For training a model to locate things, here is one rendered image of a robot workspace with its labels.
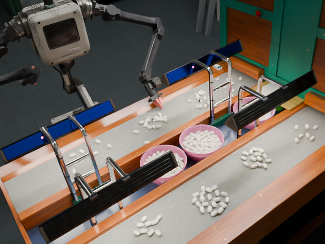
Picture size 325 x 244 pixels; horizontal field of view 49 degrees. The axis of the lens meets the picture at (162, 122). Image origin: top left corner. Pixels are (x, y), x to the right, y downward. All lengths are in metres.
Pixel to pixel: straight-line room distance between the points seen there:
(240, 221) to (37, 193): 1.09
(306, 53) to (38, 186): 1.75
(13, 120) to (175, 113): 2.22
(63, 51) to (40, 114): 1.78
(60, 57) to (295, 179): 1.57
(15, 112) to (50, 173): 2.16
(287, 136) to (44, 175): 1.44
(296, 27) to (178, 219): 1.33
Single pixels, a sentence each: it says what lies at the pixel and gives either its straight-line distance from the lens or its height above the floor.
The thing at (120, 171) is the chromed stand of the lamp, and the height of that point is 1.12.
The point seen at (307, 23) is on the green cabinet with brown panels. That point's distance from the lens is 2.29.
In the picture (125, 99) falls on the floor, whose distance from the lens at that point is 3.97.
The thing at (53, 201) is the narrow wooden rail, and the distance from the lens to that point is 2.00.
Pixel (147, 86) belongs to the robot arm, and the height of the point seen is 0.88.
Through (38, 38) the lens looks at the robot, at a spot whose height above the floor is 1.33.
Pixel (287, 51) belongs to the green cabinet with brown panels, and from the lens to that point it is 2.45.
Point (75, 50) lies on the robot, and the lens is 2.42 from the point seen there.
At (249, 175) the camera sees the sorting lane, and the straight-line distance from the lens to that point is 1.98.
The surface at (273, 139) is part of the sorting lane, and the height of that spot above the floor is 0.74.
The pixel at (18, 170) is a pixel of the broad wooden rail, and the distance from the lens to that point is 2.27.
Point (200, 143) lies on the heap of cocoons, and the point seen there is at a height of 0.74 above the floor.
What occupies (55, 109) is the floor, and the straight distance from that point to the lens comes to 4.10.
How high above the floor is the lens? 2.18
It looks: 38 degrees down
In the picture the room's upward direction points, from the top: 8 degrees counter-clockwise
